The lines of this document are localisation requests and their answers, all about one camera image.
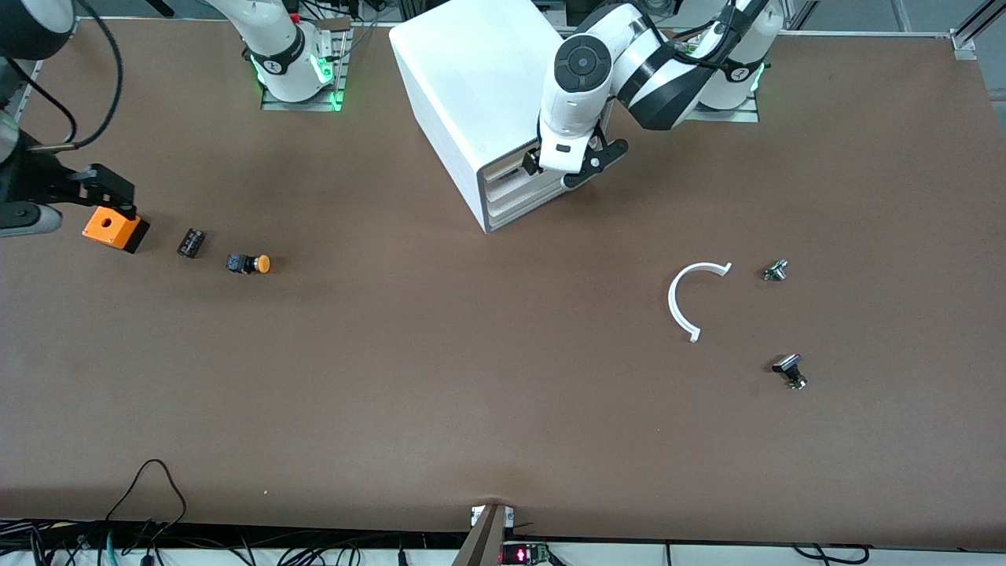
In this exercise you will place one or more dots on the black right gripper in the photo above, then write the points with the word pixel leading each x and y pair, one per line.
pixel 39 185

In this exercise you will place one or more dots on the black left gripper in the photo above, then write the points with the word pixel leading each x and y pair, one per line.
pixel 532 163

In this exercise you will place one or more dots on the orange capped push button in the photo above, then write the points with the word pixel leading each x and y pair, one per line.
pixel 250 264

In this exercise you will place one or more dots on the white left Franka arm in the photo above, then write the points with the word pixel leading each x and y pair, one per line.
pixel 581 86

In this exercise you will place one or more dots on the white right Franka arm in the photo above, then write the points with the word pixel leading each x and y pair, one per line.
pixel 271 39

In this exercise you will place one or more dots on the orange box with black base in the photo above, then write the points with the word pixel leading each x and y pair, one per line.
pixel 110 229

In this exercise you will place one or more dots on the small black terminal block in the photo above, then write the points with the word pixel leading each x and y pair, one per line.
pixel 191 242

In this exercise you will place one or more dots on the small metal fitting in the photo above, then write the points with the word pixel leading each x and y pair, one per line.
pixel 775 270

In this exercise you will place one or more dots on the device with red light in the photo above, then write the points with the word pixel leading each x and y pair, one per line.
pixel 523 555

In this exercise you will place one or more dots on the white semicircular plastic bracket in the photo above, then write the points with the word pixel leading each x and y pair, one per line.
pixel 673 303

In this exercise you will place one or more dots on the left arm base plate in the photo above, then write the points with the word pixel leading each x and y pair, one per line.
pixel 731 116

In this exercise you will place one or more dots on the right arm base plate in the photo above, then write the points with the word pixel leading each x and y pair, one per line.
pixel 342 71

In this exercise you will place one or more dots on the small metal bracket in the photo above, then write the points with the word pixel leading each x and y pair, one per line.
pixel 475 516

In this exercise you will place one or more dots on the brown camera mount post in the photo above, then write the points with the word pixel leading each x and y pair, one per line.
pixel 479 542

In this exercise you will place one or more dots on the aluminium frame profile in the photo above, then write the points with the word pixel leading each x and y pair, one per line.
pixel 963 39

